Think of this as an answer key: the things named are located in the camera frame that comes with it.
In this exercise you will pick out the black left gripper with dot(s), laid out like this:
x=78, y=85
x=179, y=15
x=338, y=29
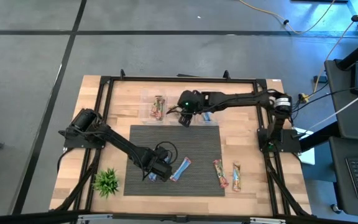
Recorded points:
x=155, y=157

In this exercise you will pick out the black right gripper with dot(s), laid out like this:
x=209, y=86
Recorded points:
x=191, y=99

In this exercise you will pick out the green red granola bar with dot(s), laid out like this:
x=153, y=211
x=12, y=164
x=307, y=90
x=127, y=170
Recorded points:
x=158, y=102

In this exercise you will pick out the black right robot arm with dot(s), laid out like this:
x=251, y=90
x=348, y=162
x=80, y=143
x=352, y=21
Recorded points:
x=238, y=98

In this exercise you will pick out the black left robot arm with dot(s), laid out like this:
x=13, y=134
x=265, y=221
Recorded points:
x=120, y=144

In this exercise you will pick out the medium clear plastic bin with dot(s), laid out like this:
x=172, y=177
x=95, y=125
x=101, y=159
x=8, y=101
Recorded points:
x=173, y=119

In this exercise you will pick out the tall clear plastic bin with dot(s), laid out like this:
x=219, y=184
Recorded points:
x=217, y=118

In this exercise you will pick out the small clear plastic bin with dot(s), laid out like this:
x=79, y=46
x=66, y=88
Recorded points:
x=145, y=119

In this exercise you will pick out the grey woven place mat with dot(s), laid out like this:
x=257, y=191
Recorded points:
x=197, y=143

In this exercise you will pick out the small green artificial plant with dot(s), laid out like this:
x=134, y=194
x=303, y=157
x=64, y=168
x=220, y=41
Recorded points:
x=106, y=182

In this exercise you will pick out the yellow power plug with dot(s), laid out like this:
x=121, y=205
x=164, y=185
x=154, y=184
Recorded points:
x=303, y=98

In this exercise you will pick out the black overhead rig bar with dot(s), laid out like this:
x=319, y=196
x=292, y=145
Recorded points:
x=26, y=217

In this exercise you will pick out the black desk with adapter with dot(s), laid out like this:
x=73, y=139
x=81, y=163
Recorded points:
x=340, y=102

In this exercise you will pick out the black desk with laptop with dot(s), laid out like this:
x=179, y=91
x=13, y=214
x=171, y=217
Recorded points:
x=340, y=186

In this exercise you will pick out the black caster wheel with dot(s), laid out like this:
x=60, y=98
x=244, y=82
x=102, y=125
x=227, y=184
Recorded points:
x=336, y=208

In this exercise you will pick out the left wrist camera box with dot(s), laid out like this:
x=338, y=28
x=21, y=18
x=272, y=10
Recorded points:
x=163, y=171

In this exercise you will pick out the black aluminium table frame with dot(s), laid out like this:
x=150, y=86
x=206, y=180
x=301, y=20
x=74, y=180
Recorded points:
x=182, y=78

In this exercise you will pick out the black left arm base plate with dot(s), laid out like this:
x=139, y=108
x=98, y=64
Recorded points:
x=73, y=143

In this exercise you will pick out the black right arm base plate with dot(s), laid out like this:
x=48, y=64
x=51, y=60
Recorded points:
x=291, y=141

